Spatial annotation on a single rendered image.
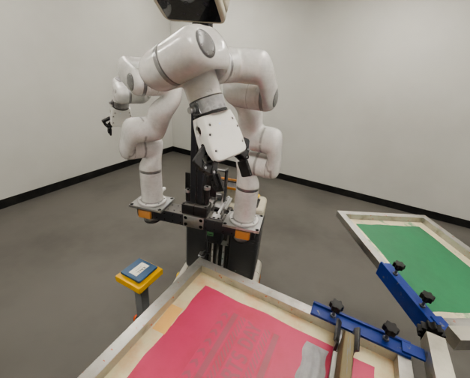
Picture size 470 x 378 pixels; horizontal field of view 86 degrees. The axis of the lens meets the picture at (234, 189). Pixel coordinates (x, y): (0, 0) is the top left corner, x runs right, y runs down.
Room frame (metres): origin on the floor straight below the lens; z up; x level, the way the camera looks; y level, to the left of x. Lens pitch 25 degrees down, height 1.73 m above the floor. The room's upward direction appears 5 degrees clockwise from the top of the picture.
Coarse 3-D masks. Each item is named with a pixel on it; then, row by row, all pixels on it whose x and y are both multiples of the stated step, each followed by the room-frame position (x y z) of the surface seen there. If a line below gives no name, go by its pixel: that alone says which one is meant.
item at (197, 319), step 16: (208, 288) 0.72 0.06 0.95; (192, 304) 0.64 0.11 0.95; (208, 304) 0.64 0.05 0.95; (224, 304) 0.65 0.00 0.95; (240, 304) 0.66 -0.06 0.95; (176, 320) 0.57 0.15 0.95; (192, 320) 0.58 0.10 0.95; (208, 320) 0.58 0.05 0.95; (256, 320) 0.60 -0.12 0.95; (272, 320) 0.60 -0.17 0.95; (192, 336) 0.52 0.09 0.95; (288, 336) 0.55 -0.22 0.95; (304, 336) 0.56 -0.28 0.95; (288, 352) 0.50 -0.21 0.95; (272, 368) 0.45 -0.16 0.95; (288, 368) 0.45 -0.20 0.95; (352, 368) 0.47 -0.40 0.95; (368, 368) 0.47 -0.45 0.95
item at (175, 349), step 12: (168, 336) 0.51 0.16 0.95; (180, 336) 0.52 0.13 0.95; (156, 348) 0.47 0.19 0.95; (168, 348) 0.48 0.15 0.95; (180, 348) 0.48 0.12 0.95; (192, 348) 0.48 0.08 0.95; (144, 360) 0.44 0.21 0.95; (156, 360) 0.44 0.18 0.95; (168, 360) 0.44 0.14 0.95; (180, 360) 0.45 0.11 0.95; (132, 372) 0.40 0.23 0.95; (144, 372) 0.41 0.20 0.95; (156, 372) 0.41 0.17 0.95; (168, 372) 0.41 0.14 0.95; (180, 372) 0.41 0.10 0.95
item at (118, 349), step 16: (192, 272) 0.76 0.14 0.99; (208, 272) 0.79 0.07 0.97; (224, 272) 0.77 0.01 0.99; (176, 288) 0.67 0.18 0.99; (240, 288) 0.73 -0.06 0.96; (256, 288) 0.71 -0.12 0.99; (160, 304) 0.60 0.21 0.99; (288, 304) 0.65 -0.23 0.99; (304, 304) 0.65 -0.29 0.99; (144, 320) 0.53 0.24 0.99; (320, 320) 0.60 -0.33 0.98; (128, 336) 0.48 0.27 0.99; (112, 352) 0.43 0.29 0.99; (384, 352) 0.52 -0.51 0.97; (96, 368) 0.39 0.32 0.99; (400, 368) 0.46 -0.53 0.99
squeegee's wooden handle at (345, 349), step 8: (344, 336) 0.49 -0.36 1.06; (352, 336) 0.50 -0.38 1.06; (344, 344) 0.47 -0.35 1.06; (352, 344) 0.47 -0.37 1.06; (344, 352) 0.44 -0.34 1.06; (352, 352) 0.45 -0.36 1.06; (344, 360) 0.42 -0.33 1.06; (352, 360) 0.43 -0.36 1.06; (336, 368) 0.43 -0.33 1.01; (344, 368) 0.40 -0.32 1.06; (336, 376) 0.40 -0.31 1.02; (344, 376) 0.38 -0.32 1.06
